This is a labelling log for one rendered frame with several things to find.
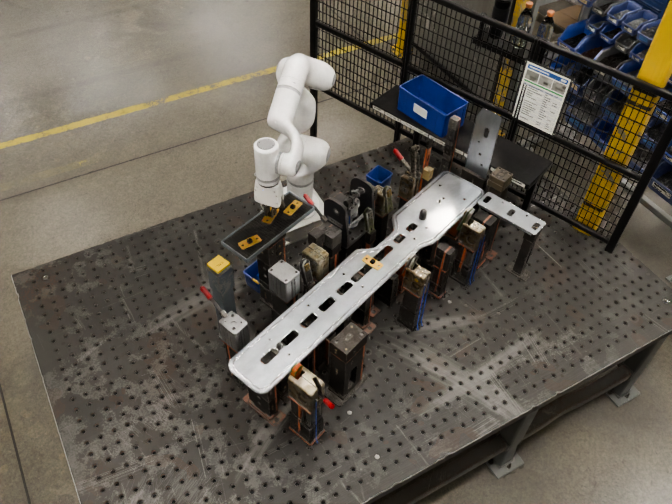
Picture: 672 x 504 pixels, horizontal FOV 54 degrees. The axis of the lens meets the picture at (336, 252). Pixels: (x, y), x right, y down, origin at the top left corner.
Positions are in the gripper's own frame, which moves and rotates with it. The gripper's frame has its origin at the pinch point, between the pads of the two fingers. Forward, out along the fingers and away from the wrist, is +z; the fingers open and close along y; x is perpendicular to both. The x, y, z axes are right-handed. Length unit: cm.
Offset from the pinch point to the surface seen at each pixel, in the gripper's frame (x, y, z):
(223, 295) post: -27.5, -7.5, 22.3
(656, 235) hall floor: 185, 175, 124
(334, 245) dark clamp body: 10.9, 22.0, 21.0
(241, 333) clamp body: -41.4, 7.1, 20.3
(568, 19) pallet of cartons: 348, 85, 81
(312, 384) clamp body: -52, 39, 18
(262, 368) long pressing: -50, 19, 24
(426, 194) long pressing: 57, 47, 24
